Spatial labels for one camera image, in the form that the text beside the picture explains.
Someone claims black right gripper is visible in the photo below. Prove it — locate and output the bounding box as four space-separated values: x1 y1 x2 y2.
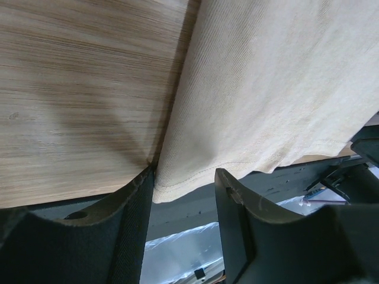
320 113 378 204

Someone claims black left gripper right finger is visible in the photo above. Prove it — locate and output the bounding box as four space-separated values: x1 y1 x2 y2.
215 169 378 283

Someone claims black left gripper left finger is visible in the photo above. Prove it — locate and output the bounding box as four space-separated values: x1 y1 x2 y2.
1 167 154 283

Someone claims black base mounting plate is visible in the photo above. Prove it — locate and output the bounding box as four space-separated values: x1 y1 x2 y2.
26 158 365 237

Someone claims aluminium frame rail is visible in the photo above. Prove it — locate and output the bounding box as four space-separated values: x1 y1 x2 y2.
139 195 326 284

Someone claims beige t shirt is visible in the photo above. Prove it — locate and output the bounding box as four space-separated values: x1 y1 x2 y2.
153 1 378 204

